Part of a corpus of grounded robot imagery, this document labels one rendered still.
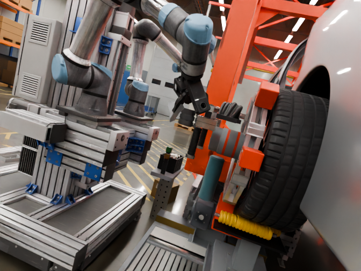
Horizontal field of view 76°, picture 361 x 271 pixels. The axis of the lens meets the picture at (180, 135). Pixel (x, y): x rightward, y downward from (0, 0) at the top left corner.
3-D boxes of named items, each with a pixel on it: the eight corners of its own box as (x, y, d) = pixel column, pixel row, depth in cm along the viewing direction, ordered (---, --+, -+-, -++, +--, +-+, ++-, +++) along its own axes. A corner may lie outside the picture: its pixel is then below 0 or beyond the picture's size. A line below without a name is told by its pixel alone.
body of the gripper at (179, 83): (191, 85, 84) (195, 57, 75) (203, 101, 80) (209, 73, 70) (172, 91, 82) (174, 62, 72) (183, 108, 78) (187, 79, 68)
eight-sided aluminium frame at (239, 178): (235, 220, 96) (278, 91, 88) (219, 215, 97) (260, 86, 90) (233, 184, 149) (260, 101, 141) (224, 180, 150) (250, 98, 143)
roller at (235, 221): (275, 245, 105) (279, 233, 104) (212, 221, 110) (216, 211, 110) (273, 239, 110) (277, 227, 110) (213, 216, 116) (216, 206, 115)
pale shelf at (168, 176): (171, 182, 167) (172, 178, 167) (150, 175, 170) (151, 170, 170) (183, 169, 209) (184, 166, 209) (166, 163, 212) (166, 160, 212)
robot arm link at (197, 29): (201, 8, 62) (221, 23, 58) (196, 45, 71) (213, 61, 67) (177, 14, 59) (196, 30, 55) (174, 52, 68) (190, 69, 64)
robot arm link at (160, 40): (149, 11, 147) (199, 64, 171) (143, 15, 156) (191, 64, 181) (138, 26, 146) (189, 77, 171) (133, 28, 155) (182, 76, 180)
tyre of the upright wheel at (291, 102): (366, 105, 74) (309, 95, 136) (290, 86, 78) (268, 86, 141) (291, 268, 91) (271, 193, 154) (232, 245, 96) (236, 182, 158)
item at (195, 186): (194, 215, 182) (201, 189, 180) (182, 211, 184) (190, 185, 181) (215, 159, 423) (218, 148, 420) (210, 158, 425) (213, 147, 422)
